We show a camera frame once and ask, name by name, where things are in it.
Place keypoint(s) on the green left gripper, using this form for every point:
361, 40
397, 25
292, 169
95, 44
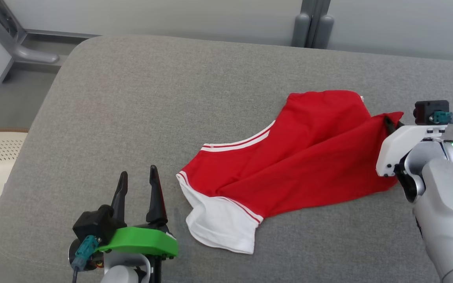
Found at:
140, 239

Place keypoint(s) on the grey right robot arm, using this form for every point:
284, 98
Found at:
446, 204

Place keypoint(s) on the grey corner post with foot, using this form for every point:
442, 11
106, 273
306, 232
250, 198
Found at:
18, 47

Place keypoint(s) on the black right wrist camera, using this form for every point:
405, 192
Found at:
427, 110

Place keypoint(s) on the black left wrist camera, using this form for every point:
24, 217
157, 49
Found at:
94, 222

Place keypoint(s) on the red numbered basketball jersey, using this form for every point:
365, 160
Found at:
309, 157

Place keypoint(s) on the grey double partition post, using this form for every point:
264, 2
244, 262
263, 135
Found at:
313, 27

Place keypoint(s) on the grey partition base rail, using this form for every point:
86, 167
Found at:
61, 34

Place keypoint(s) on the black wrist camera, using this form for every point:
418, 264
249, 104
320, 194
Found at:
427, 110
94, 222

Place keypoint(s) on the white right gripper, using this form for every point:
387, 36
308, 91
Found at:
399, 145

